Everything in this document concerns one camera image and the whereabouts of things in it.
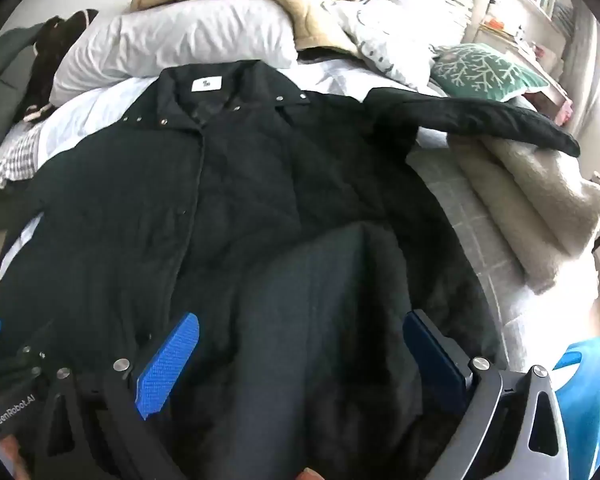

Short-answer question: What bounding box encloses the green branch-print cushion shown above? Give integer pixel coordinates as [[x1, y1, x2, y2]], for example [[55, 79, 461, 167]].
[[430, 42, 551, 103]]

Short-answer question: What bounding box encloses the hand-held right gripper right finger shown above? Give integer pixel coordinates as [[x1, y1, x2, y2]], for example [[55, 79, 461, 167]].
[[402, 309, 571, 480]]

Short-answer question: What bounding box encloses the cream folded fleece blanket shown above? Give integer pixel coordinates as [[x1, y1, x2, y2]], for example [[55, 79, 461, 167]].
[[447, 132, 600, 296]]

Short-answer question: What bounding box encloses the white patterned pillow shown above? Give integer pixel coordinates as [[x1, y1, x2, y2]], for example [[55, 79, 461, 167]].
[[325, 0, 473, 93]]

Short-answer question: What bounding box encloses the person's left hand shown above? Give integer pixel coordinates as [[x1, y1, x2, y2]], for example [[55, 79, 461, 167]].
[[0, 434, 33, 480]]

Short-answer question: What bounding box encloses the blue plastic bag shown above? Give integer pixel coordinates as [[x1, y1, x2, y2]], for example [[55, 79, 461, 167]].
[[552, 332, 600, 480]]

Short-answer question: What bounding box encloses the grey-green cloth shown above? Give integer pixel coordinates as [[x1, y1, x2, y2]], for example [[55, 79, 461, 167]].
[[0, 25, 46, 153]]

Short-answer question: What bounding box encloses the dark brown garment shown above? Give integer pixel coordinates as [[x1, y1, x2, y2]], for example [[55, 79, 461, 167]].
[[17, 9, 101, 123]]

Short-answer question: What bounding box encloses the black quilted coat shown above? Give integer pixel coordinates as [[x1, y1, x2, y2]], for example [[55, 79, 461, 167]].
[[0, 60, 581, 480]]

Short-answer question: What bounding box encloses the grey curtain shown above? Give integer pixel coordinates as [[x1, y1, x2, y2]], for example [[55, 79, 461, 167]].
[[565, 5, 600, 141]]

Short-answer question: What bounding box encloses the white bedside desk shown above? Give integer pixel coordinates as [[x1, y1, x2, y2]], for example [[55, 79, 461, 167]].
[[472, 20, 576, 126]]

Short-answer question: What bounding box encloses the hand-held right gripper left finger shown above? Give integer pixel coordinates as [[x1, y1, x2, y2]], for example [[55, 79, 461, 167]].
[[32, 312, 201, 480]]

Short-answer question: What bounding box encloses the checkered cloth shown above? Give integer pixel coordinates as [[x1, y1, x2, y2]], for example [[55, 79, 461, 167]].
[[0, 125, 48, 188]]

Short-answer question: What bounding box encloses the plain white pillow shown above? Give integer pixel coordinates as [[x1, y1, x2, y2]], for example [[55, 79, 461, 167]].
[[50, 0, 298, 106]]

